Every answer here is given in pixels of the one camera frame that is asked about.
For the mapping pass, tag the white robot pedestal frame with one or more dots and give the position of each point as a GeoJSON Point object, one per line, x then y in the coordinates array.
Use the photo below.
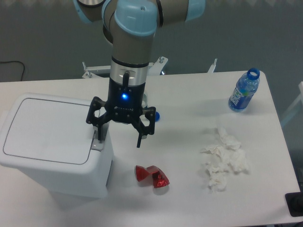
{"type": "Point", "coordinates": [155, 68]}

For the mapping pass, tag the white push-lid trash can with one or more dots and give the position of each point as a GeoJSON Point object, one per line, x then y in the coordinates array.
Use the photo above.
{"type": "Point", "coordinates": [47, 138]}

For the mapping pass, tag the white frame at right edge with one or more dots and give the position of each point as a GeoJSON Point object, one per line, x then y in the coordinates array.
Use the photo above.
{"type": "Point", "coordinates": [294, 108]}

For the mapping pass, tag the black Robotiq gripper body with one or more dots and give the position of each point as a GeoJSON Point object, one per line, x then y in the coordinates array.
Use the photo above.
{"type": "Point", "coordinates": [124, 104]}

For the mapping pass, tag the clear plastic bottle green label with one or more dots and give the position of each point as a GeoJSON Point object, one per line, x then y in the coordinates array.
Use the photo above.
{"type": "Point", "coordinates": [145, 101]}

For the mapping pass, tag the black device at edge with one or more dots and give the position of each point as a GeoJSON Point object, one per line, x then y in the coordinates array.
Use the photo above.
{"type": "Point", "coordinates": [294, 202]}

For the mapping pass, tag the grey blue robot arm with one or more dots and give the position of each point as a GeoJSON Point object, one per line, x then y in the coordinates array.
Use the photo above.
{"type": "Point", "coordinates": [130, 26]}

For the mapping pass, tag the crumpled white tissue paper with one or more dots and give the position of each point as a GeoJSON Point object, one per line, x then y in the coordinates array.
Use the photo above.
{"type": "Point", "coordinates": [222, 158]}

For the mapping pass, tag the blue plastic bottle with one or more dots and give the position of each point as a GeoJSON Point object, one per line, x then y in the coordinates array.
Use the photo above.
{"type": "Point", "coordinates": [245, 89]}

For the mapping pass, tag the crushed red can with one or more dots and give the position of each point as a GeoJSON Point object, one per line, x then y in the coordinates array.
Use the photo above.
{"type": "Point", "coordinates": [160, 180]}

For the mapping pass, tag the blue bottle cap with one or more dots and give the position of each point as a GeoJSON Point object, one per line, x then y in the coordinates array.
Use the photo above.
{"type": "Point", "coordinates": [157, 116]}

